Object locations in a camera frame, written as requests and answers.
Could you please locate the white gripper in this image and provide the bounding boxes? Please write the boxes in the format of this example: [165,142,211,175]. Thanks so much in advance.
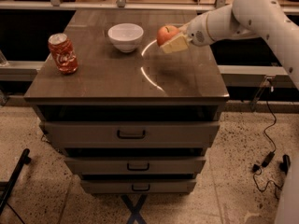
[161,5,245,54]

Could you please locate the red apple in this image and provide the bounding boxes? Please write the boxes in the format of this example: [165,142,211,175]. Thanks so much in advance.
[157,25,179,47]

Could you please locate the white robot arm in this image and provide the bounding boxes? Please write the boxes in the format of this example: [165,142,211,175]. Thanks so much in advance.
[159,0,299,89]

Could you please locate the white ceramic bowl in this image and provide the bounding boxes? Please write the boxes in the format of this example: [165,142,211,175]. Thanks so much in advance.
[107,23,144,53]

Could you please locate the grey drawer cabinet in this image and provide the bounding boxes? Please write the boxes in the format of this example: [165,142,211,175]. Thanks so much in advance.
[25,10,229,181]

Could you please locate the red soda can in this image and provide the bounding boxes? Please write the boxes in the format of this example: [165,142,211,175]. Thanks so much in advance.
[48,33,78,75]

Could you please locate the top grey drawer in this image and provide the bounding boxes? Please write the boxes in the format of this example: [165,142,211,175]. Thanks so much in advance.
[40,121,220,148]

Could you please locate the grey drawer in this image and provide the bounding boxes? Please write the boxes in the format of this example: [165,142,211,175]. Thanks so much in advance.
[65,157,206,175]
[80,179,196,194]
[40,121,220,148]

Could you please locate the middle grey drawer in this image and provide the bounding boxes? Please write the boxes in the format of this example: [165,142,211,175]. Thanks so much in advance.
[65,157,206,175]

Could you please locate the black right stand leg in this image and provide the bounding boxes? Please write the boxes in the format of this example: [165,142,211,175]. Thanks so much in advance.
[279,154,291,175]

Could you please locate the black stand leg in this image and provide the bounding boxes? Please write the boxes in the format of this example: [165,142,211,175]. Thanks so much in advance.
[0,148,31,215]
[279,154,291,175]

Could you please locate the bottom grey drawer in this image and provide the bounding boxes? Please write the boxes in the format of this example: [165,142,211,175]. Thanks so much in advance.
[80,179,196,194]

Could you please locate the black left stand leg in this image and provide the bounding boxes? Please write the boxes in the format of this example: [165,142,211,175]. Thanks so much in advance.
[0,148,31,215]

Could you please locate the black power cable with adapter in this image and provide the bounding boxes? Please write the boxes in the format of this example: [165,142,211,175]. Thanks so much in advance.
[251,77,291,202]

